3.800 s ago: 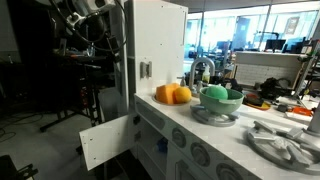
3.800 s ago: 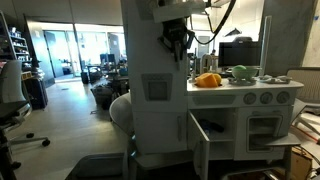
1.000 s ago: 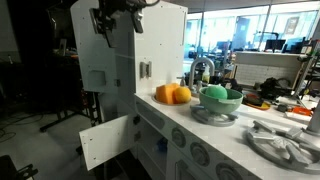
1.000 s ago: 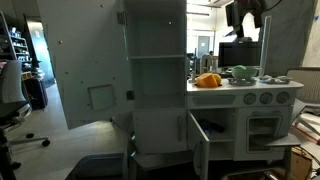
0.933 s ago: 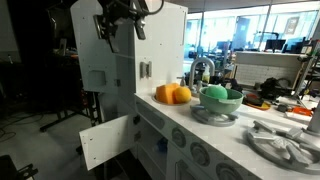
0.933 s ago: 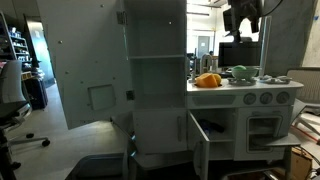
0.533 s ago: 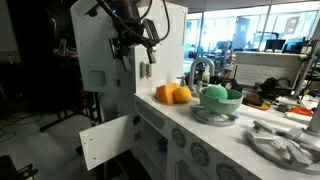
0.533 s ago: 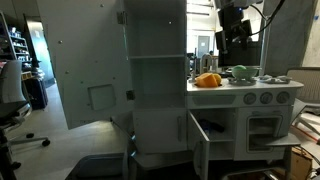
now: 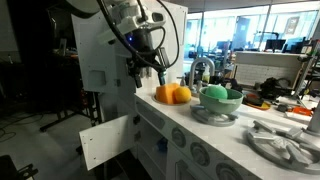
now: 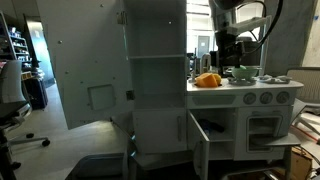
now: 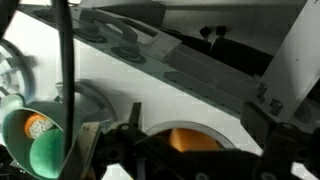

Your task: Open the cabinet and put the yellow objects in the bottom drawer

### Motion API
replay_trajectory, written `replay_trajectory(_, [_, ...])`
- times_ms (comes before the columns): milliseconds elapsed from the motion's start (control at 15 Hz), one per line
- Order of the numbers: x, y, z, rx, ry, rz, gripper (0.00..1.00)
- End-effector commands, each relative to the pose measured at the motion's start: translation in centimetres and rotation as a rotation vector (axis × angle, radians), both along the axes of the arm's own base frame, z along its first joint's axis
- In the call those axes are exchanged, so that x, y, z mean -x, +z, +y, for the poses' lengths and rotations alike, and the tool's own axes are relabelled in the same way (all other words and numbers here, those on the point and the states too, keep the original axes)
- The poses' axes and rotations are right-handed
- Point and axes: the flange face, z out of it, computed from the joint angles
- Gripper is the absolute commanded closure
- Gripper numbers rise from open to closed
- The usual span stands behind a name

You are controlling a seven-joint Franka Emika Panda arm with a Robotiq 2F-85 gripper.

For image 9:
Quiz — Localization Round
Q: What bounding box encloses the clear spray bottle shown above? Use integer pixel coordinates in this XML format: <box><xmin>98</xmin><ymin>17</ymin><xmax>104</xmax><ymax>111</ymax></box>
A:
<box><xmin>202</xmin><ymin>64</ymin><xmax>211</xmax><ymax>84</ymax></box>

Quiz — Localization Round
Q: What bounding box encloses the grey toy burner grate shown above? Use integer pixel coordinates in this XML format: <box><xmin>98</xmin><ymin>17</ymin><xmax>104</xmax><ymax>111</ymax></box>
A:
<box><xmin>246</xmin><ymin>119</ymin><xmax>320</xmax><ymax>174</ymax></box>
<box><xmin>189</xmin><ymin>103</ymin><xmax>240</xmax><ymax>127</ymax></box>

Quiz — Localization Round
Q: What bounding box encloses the white toy kitchen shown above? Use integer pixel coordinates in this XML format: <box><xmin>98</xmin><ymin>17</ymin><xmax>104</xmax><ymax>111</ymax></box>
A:
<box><xmin>79</xmin><ymin>0</ymin><xmax>320</xmax><ymax>180</ymax></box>

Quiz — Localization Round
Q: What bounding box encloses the black floor stand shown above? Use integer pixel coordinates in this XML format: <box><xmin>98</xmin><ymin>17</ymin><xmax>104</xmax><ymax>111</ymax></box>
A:
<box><xmin>0</xmin><ymin>154</ymin><xmax>39</xmax><ymax>180</ymax></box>

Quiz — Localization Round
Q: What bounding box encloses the yellow plate with red item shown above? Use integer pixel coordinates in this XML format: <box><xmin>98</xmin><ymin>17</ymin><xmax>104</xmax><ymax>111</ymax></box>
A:
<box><xmin>243</xmin><ymin>93</ymin><xmax>272</xmax><ymax>111</ymax></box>

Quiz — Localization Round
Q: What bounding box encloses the blue object in cupboard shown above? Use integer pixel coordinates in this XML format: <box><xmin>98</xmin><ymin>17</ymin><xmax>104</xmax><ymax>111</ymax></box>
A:
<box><xmin>156</xmin><ymin>137</ymin><xmax>169</xmax><ymax>154</ymax></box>

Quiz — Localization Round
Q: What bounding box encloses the green toy bowl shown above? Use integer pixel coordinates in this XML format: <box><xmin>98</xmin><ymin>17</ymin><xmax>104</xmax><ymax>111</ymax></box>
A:
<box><xmin>198</xmin><ymin>86</ymin><xmax>245</xmax><ymax>115</ymax></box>

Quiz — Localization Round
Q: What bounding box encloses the yellow toy ball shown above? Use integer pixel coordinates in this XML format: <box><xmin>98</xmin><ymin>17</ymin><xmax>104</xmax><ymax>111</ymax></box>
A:
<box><xmin>173</xmin><ymin>86</ymin><xmax>193</xmax><ymax>104</ymax></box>

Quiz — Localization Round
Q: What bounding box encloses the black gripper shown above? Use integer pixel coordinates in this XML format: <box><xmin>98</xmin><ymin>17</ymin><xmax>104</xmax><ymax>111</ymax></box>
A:
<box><xmin>126</xmin><ymin>29</ymin><xmax>170</xmax><ymax>89</ymax></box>

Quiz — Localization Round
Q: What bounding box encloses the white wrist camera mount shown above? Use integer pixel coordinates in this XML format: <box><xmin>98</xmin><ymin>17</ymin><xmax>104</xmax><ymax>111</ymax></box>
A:
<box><xmin>98</xmin><ymin>16</ymin><xmax>143</xmax><ymax>45</ymax></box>

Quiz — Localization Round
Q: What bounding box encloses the small distant black monitor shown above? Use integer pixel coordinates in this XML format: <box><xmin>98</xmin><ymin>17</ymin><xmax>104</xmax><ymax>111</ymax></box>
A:
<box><xmin>264</xmin><ymin>39</ymin><xmax>287</xmax><ymax>52</ymax></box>

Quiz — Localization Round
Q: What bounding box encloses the white toy oven door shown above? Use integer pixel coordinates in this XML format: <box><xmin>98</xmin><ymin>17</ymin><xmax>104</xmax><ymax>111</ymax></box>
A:
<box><xmin>165</xmin><ymin>143</ymin><xmax>218</xmax><ymax>180</ymax></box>

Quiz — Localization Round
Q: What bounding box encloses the orange tool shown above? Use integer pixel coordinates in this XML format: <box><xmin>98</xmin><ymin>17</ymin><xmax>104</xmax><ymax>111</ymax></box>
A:
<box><xmin>292</xmin><ymin>105</ymin><xmax>314</xmax><ymax>117</ymax></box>

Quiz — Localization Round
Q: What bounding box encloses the green toy ball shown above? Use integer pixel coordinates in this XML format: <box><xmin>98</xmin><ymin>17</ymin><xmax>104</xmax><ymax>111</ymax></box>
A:
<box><xmin>204</xmin><ymin>85</ymin><xmax>229</xmax><ymax>100</ymax></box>

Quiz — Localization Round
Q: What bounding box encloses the black work table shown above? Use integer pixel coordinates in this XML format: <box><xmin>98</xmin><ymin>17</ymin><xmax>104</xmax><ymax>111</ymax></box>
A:
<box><xmin>39</xmin><ymin>49</ymin><xmax>101</xmax><ymax>133</ymax></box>

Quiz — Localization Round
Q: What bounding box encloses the yellow-orange toy cheese block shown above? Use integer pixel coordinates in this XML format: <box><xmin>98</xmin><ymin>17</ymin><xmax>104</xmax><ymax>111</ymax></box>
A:
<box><xmin>155</xmin><ymin>83</ymin><xmax>181</xmax><ymax>105</ymax></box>

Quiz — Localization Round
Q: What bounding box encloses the grey round stove knob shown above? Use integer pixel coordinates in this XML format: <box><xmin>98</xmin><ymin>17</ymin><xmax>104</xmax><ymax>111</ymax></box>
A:
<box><xmin>171</xmin><ymin>126</ymin><xmax>187</xmax><ymax>148</ymax></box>
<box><xmin>215</xmin><ymin>162</ymin><xmax>244</xmax><ymax>180</ymax></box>
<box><xmin>189</xmin><ymin>141</ymin><xmax>211</xmax><ymax>167</ymax></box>

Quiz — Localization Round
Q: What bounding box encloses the grey upright pole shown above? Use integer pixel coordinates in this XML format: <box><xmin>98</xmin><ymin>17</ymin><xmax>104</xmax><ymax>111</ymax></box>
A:
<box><xmin>305</xmin><ymin>101</ymin><xmax>320</xmax><ymax>136</ymax></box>

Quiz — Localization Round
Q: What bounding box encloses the black device pile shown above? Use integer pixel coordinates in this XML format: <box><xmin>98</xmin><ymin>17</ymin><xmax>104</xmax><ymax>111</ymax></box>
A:
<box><xmin>259</xmin><ymin>77</ymin><xmax>291</xmax><ymax>99</ymax></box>

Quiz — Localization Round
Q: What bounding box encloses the grey toy faucet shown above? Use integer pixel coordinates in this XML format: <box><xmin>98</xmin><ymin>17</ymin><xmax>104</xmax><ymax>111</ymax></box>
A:
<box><xmin>176</xmin><ymin>57</ymin><xmax>216</xmax><ymax>98</ymax></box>

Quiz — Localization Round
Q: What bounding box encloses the white partition counter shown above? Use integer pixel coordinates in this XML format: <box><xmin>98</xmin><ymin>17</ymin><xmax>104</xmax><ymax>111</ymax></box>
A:
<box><xmin>234</xmin><ymin>51</ymin><xmax>313</xmax><ymax>89</ymax></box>

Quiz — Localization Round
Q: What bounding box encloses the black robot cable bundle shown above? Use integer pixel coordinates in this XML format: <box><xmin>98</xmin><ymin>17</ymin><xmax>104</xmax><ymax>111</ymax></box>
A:
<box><xmin>96</xmin><ymin>0</ymin><xmax>181</xmax><ymax>73</ymax></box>

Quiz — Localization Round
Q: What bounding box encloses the small white cupboard door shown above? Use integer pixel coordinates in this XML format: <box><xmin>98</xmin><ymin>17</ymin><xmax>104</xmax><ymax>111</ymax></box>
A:
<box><xmin>79</xmin><ymin>114</ymin><xmax>138</xmax><ymax>171</ymax></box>

